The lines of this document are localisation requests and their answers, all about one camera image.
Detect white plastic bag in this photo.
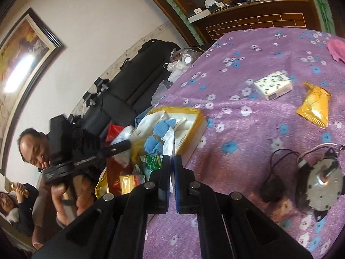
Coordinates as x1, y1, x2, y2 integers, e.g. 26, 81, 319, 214
110, 125, 136, 147

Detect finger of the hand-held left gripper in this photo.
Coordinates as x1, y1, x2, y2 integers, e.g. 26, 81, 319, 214
74, 140, 133, 168

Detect pink cloth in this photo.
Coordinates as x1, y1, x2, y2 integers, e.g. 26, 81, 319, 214
327, 39, 345, 64

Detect red gold foil bag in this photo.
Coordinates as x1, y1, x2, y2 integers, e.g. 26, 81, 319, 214
94, 156, 136, 199

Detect gold item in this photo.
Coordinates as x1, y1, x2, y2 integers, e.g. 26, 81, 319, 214
7, 182, 29, 198

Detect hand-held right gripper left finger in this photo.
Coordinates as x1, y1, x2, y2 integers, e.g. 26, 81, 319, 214
31, 155, 171, 259

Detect framed painting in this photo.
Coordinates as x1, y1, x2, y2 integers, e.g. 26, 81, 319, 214
0, 8, 66, 168

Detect flat white box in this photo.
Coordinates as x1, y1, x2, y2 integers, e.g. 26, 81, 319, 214
187, 9, 214, 24

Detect clear plastic bag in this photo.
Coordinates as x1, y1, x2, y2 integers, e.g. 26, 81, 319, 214
151, 79, 173, 109

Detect white fluffy cloth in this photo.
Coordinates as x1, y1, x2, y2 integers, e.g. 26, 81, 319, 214
135, 111, 190, 155

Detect round metal motor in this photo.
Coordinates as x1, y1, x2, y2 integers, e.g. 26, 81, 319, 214
295, 148, 345, 222

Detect gold snack packet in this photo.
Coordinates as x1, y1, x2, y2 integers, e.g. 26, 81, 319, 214
295, 82, 332, 129

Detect wooden cabinet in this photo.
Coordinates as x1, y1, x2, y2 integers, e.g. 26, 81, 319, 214
132, 0, 335, 47

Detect black sofa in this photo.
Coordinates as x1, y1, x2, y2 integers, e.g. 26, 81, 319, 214
80, 40, 184, 130

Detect white tissue pack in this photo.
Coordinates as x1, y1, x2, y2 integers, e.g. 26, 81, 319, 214
253, 71, 293, 101

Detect person's left hand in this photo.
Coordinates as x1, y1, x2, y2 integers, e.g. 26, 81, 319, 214
51, 174, 98, 223

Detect black power adapter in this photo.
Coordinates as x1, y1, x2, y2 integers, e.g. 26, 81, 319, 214
259, 149, 300, 203

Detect white plastic bags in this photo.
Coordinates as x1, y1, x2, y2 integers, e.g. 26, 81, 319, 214
162, 47, 203, 83

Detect yellow cardboard box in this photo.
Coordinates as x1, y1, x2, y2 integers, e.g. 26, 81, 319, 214
135, 107, 209, 155

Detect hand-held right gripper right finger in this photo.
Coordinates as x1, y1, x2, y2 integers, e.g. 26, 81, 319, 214
174, 155, 314, 259

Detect person's head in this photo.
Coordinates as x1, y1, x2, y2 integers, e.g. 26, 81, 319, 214
17, 128, 51, 172

